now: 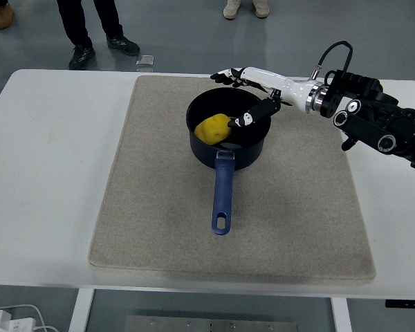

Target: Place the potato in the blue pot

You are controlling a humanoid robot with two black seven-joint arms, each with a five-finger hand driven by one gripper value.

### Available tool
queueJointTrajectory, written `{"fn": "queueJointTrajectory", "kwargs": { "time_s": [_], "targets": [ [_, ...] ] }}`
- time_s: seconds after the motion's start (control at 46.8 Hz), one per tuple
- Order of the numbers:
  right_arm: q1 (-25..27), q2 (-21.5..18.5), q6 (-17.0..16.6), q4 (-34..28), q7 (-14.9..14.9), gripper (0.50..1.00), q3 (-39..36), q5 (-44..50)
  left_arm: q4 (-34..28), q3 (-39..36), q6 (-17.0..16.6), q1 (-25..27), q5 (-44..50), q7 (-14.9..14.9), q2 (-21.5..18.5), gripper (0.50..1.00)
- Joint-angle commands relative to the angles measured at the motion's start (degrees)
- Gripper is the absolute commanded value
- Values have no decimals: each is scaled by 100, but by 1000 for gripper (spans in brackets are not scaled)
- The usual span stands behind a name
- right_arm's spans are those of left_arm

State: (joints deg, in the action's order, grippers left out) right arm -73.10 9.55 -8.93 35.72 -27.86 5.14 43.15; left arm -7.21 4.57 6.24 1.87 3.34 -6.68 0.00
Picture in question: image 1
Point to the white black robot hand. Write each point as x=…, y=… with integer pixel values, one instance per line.
x=290, y=90

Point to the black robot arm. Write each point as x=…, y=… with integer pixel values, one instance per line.
x=366, y=128

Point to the person's white shoes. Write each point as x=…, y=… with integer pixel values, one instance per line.
x=231, y=8

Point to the beige fabric mat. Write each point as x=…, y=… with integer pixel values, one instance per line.
x=159, y=207

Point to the person in black shoes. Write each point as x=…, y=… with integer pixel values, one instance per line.
x=76, y=20

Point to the white table leg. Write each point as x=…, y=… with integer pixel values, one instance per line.
x=340, y=316
x=81, y=311

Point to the black table control panel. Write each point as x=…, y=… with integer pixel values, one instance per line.
x=406, y=303

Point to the grey metal plate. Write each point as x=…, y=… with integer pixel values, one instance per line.
x=211, y=325

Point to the person's tan shoe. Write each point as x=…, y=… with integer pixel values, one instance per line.
x=3, y=15

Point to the white power strip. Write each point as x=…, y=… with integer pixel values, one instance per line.
x=10, y=323

